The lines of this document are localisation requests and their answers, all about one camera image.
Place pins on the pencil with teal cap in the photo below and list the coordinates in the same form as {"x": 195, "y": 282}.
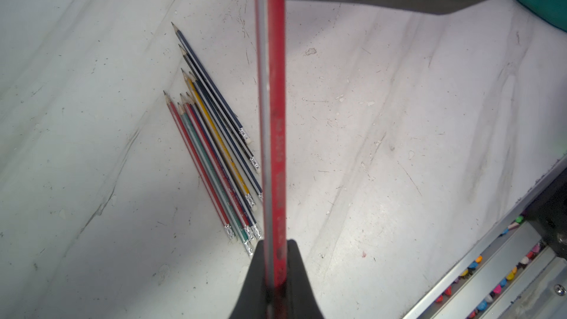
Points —
{"x": 214, "y": 176}

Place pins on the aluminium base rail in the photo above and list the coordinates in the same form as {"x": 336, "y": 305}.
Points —
{"x": 517, "y": 270}

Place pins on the red pencil with clear cap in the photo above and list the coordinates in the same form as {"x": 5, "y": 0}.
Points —
{"x": 199, "y": 166}

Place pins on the yellow pencil with clear cap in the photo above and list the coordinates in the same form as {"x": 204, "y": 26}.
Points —
{"x": 218, "y": 140}

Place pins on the red pencil with orange cap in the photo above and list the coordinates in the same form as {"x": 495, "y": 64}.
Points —
{"x": 271, "y": 43}

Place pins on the pencil with pink cap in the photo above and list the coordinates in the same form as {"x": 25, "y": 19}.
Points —
{"x": 234, "y": 121}

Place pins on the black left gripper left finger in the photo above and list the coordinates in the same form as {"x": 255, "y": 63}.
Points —
{"x": 251, "y": 303}

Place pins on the pencil with purple cap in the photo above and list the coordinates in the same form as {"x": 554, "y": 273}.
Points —
{"x": 240, "y": 145}

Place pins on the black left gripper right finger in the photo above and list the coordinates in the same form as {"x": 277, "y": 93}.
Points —
{"x": 300, "y": 299}

